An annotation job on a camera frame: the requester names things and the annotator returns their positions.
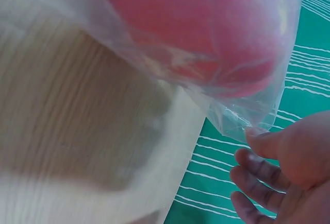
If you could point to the clear plastic bag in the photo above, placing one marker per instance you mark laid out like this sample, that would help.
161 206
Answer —
159 54

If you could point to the person's right hand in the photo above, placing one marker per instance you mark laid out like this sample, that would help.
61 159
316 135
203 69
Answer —
304 172

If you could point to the person's right thumb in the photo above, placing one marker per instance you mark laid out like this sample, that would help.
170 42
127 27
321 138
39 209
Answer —
291 154

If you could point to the red round object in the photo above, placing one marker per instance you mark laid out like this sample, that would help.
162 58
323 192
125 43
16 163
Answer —
196 28

